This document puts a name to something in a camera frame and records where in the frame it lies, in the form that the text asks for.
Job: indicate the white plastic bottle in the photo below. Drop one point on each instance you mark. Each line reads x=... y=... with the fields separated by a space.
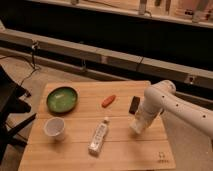
x=97 y=140

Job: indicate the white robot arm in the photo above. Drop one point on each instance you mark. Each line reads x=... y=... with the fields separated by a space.
x=161 y=96

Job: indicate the orange carrot toy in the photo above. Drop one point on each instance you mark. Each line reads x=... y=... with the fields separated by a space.
x=108 y=101

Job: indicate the green ceramic bowl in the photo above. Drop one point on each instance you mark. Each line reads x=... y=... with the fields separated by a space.
x=62 y=99

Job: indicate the black rectangular block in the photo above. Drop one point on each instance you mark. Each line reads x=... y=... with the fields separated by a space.
x=134 y=105

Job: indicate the grey metal rail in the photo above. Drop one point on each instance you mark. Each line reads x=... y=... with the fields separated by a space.
x=158 y=68

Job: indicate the white paper cup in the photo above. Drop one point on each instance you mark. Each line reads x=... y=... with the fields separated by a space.
x=55 y=128

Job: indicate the black chair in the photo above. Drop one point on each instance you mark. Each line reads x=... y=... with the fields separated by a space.
x=10 y=102

